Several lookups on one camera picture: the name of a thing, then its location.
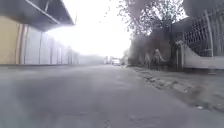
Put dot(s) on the white vehicle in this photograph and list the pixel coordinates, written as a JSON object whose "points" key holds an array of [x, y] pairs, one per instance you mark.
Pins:
{"points": [[116, 62]]}

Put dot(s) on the grey asphalt road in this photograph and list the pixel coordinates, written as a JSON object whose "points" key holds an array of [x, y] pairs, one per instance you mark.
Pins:
{"points": [[83, 96]]}

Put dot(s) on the tree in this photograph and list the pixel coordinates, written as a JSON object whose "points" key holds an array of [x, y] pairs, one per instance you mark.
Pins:
{"points": [[150, 15]]}

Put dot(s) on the pale building with overhanging roof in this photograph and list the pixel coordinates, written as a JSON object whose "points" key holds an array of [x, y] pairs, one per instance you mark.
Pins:
{"points": [[31, 46]]}

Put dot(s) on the dark overgrown hedge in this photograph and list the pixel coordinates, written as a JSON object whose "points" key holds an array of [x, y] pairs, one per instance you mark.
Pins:
{"points": [[146, 46]]}

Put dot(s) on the dirt roadside verge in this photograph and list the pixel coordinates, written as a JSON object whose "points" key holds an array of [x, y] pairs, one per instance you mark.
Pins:
{"points": [[186, 87]]}

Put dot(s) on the mesh fence with white curved base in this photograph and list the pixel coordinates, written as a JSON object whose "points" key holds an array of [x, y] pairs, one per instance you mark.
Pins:
{"points": [[200, 40]]}

